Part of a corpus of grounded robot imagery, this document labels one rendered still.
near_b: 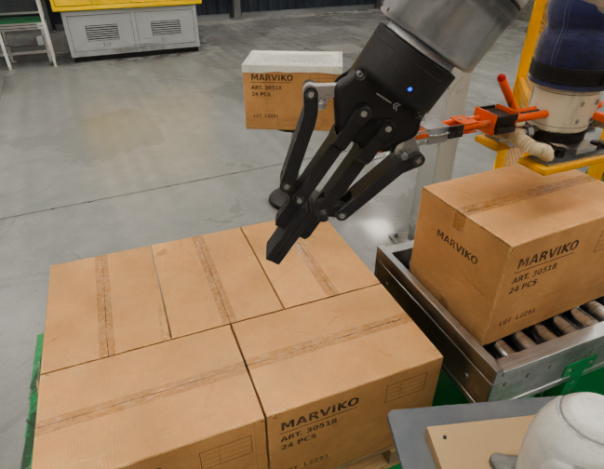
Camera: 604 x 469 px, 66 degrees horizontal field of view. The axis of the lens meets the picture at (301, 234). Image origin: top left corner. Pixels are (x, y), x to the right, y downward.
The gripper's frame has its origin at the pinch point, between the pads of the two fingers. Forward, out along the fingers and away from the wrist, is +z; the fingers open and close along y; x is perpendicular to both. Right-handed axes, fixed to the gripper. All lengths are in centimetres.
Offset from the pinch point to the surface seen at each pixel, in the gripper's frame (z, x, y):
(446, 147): 19, -195, -114
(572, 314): 23, -79, -133
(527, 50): -42, -218, -126
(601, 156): -22, -83, -95
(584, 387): 54, -88, -185
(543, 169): -11, -76, -77
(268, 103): 63, -246, -26
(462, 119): -9, -82, -50
